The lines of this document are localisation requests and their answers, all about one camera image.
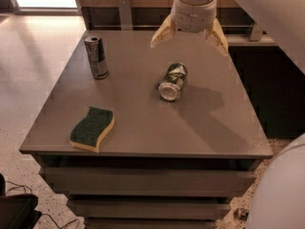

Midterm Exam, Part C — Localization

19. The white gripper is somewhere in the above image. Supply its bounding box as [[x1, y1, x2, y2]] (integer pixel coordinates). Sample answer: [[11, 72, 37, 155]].
[[151, 0, 229, 55]]

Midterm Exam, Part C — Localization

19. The green soda can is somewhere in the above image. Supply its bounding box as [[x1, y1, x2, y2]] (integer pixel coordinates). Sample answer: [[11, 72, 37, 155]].
[[158, 62, 188, 101]]

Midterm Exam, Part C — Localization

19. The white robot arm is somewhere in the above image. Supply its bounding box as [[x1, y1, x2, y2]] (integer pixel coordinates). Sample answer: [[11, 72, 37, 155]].
[[151, 0, 305, 229]]

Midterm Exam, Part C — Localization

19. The blue silver energy drink can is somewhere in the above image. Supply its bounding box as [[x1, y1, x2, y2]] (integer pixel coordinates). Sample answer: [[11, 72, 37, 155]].
[[84, 34, 109, 80]]

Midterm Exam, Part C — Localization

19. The grey drawer cabinet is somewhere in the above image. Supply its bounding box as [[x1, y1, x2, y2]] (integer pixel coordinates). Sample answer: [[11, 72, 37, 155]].
[[21, 31, 273, 229]]

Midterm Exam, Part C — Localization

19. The green yellow sponge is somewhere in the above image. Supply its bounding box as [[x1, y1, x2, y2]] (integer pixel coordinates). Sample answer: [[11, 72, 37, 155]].
[[70, 107, 114, 153]]

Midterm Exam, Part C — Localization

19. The black power strip on floor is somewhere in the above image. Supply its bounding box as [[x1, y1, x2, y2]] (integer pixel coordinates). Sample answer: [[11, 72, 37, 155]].
[[234, 208, 249, 221]]

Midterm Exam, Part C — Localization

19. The upper grey drawer front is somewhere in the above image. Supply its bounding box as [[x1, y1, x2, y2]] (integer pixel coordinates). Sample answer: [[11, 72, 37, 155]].
[[41, 167, 254, 197]]

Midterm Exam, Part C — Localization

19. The grey drawer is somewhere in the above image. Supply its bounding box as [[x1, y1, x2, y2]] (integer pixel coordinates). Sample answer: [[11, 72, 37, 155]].
[[68, 200, 231, 220], [41, 167, 254, 197]]

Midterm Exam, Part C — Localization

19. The lower grey drawer front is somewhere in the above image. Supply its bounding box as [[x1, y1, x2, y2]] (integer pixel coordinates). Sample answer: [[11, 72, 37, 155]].
[[68, 200, 231, 220]]

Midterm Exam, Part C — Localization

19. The black box at bottom left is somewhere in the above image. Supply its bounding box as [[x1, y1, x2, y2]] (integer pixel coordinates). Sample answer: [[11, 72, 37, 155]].
[[0, 175, 42, 229]]

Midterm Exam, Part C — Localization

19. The left metal wall bracket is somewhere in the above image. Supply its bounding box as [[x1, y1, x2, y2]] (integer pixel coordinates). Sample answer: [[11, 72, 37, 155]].
[[118, 0, 132, 31]]

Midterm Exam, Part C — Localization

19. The black cable on floor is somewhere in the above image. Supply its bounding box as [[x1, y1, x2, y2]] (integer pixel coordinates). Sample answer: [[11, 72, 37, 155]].
[[4, 180, 80, 229]]

